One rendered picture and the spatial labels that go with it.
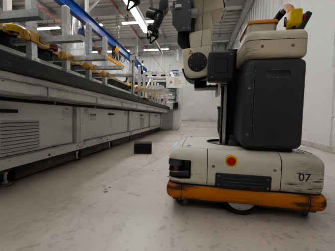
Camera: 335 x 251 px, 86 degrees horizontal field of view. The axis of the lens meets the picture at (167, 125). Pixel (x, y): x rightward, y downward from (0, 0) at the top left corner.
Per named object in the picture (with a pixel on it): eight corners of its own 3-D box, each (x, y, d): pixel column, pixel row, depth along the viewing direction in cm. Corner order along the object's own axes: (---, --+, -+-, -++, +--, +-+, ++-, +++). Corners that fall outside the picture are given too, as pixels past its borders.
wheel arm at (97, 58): (107, 62, 120) (107, 55, 120) (105, 60, 117) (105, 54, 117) (51, 63, 127) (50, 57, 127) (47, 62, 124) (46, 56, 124)
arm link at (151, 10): (166, 3, 126) (167, 10, 134) (151, -4, 127) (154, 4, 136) (158, 19, 127) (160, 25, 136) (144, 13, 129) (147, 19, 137)
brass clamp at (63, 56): (79, 64, 127) (79, 57, 127) (65, 58, 114) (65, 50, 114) (71, 64, 128) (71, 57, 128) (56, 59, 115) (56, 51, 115)
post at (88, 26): (91, 84, 146) (91, 24, 143) (89, 84, 142) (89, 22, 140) (87, 84, 146) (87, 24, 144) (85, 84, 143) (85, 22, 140)
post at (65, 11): (70, 80, 121) (70, 7, 119) (66, 79, 118) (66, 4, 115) (66, 80, 122) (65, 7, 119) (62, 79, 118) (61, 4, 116)
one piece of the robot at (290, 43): (260, 153, 130) (266, 36, 126) (304, 180, 76) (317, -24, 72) (213, 151, 136) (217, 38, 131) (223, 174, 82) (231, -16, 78)
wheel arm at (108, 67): (123, 70, 145) (123, 65, 145) (121, 69, 141) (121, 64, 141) (74, 71, 152) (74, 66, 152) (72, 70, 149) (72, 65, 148)
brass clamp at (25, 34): (50, 48, 103) (50, 39, 102) (28, 38, 89) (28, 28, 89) (41, 49, 104) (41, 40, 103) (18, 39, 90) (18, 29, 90)
